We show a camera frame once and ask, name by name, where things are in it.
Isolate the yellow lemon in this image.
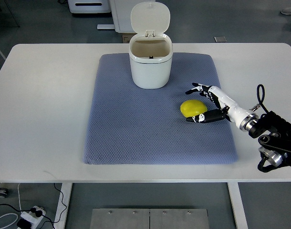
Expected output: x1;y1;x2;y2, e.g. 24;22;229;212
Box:
180;100;208;117

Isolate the grey floor socket cover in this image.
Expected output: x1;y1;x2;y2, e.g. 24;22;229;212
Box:
214;36;227;43

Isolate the cardboard box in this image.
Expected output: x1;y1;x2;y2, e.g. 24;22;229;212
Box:
122;33;136;43

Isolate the white table leg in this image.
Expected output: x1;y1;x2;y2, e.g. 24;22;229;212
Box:
54;182;73;229
228;182;248;229

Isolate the blue-grey textured mat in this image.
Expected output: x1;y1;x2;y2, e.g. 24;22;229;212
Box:
83;52;238;165

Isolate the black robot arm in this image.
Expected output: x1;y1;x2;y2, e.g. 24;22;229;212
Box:
241;84;291;173

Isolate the black power cable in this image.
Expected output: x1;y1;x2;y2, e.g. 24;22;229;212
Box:
0;183;68;229

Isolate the caster wheel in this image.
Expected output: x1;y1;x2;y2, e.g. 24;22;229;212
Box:
0;183;9;198

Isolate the white appliance with black slot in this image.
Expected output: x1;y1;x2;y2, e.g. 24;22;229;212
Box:
67;0;111;13

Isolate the black plug adapter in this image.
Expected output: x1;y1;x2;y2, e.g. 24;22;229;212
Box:
16;219;31;229

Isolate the white cabinet base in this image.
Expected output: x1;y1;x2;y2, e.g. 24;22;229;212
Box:
97;0;138;33

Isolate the white table right leg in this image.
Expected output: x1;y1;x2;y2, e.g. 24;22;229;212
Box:
228;182;248;229

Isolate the white cable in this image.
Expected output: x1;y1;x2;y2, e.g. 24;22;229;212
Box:
0;183;23;229

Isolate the white trash bin with lid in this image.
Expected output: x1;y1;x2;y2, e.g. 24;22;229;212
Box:
129;1;173;89

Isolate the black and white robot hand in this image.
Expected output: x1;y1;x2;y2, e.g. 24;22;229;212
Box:
185;83;253;128

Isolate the white table left leg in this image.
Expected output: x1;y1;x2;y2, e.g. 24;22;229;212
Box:
54;182;73;229

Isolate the white power strip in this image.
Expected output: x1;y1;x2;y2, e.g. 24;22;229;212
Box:
21;206;46;229

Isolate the grey metal floor plate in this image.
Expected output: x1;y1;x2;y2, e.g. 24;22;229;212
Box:
90;208;209;229

